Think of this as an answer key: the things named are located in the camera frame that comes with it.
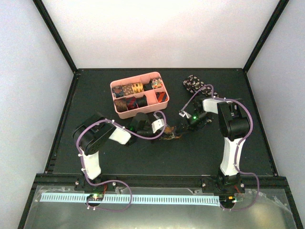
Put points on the yellow black rolled tie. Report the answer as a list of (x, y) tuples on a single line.
[(137, 88)]

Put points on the brown paisley rolled tie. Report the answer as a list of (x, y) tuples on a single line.
[(127, 89)]

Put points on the right black frame post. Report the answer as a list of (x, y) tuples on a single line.
[(279, 9)]

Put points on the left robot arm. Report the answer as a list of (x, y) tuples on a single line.
[(90, 136)]

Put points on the black aluminium mounting rail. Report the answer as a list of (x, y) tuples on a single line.
[(207, 184)]

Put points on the black floral tie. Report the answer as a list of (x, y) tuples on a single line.
[(194, 84)]

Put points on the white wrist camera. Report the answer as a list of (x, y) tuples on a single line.
[(157, 125), (184, 114)]

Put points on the white red floral rolled tie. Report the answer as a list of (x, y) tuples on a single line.
[(156, 83)]

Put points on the blue floral rolled tie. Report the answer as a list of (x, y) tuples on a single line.
[(117, 92)]

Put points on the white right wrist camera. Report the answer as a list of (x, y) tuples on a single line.
[(184, 114)]

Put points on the black frame post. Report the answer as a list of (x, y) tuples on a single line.
[(55, 34), (279, 9)]

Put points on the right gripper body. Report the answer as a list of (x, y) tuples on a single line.
[(200, 117)]

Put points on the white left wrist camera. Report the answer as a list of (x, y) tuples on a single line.
[(157, 125)]

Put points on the left black frame post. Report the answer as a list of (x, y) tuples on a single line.
[(55, 34)]

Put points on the red striped rolled tie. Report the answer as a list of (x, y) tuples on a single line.
[(161, 97)]

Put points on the clear acrylic sheet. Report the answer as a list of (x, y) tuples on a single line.
[(267, 209)]

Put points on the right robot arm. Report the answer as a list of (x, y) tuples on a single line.
[(235, 126)]

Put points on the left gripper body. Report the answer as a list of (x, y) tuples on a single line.
[(141, 132)]

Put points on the brown green patterned tie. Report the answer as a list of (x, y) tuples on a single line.
[(170, 133)]

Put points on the pink divided organizer box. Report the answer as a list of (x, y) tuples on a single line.
[(149, 92)]

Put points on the red navy rolled tie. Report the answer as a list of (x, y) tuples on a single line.
[(131, 103)]

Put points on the light blue slotted strip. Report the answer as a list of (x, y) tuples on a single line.
[(133, 199)]

